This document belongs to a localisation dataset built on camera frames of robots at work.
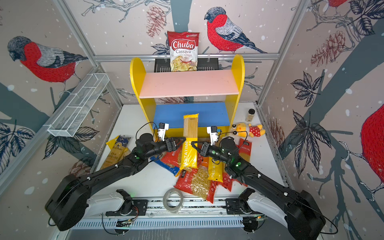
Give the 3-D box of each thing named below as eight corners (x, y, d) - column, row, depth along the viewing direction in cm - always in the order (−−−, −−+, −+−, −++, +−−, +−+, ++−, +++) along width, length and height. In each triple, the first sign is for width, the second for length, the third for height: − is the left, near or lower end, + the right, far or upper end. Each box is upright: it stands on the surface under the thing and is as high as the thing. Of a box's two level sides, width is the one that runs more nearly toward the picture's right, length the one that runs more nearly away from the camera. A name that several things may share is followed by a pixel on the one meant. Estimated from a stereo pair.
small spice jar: (246, 121, 110) (250, 114, 103) (245, 116, 113) (248, 108, 107) (252, 121, 110) (256, 114, 103) (250, 116, 113) (254, 108, 107)
